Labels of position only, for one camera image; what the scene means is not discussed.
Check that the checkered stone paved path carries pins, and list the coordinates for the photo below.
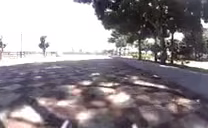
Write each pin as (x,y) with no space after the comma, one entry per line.
(92,83)

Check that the row of small trees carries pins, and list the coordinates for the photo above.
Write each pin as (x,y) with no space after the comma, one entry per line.
(43,43)

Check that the row of shady trees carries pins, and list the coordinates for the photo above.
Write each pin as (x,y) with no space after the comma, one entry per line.
(158,26)

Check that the robot's own part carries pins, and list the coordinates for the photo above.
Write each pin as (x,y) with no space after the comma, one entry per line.
(64,124)
(134,126)

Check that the smooth grey concrete strip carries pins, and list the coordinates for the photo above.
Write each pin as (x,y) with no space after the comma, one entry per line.
(192,80)

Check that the low fence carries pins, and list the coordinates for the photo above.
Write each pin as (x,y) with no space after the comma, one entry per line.
(8,54)

